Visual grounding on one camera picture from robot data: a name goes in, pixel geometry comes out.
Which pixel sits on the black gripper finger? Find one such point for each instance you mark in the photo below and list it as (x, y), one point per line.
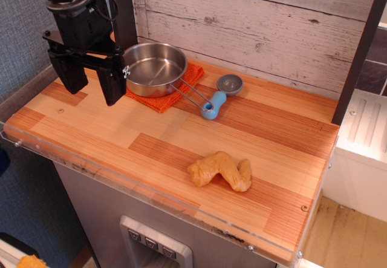
(70, 72)
(111, 78)

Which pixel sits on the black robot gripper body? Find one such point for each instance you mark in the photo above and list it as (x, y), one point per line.
(84, 26)

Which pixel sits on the blue handled grey spoon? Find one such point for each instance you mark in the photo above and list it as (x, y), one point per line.
(228, 85)

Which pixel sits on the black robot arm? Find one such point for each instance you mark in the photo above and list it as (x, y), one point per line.
(83, 41)

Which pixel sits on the stainless steel pan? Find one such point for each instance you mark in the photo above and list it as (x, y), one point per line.
(155, 69)

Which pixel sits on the orange knitted cloth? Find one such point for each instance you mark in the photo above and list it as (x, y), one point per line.
(161, 104)

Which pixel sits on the clear acrylic edge guard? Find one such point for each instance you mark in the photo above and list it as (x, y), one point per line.
(239, 213)

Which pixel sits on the tan toy chicken piece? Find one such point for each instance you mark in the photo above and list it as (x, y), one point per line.
(238, 176)

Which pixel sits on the grey toy fridge cabinet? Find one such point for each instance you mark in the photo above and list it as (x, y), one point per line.
(99, 206)

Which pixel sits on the silver dispenser panel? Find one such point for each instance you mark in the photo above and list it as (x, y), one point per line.
(147, 247)

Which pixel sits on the orange object bottom left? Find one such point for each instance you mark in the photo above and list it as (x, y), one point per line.
(31, 261)

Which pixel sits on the white toy sink unit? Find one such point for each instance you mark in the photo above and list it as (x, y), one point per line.
(356, 174)

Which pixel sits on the dark left frame post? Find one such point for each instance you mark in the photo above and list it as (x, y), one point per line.
(124, 26)

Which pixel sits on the dark frame post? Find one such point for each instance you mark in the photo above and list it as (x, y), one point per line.
(364, 45)
(124, 26)

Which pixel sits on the dark right frame post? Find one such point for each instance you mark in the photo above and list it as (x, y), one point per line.
(364, 45)

